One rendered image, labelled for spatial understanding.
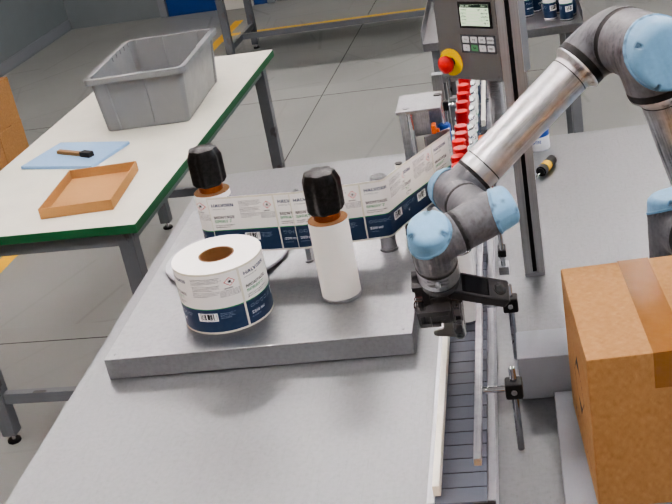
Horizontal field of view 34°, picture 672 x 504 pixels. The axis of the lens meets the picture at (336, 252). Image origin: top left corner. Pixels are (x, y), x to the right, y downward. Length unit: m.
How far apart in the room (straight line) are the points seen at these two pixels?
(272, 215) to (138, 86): 1.70
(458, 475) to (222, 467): 0.46
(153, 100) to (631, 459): 2.85
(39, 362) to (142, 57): 1.34
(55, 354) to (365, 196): 2.24
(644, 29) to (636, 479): 0.71
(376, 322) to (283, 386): 0.24
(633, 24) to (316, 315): 0.93
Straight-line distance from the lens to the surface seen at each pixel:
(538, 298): 2.40
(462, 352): 2.14
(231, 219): 2.62
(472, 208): 1.83
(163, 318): 2.51
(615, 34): 1.90
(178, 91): 4.16
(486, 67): 2.34
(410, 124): 2.73
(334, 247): 2.33
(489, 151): 1.95
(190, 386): 2.31
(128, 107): 4.24
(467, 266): 2.17
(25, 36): 10.09
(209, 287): 2.32
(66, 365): 4.39
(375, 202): 2.54
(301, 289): 2.49
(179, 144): 3.95
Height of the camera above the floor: 1.97
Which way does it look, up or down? 24 degrees down
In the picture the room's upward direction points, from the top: 11 degrees counter-clockwise
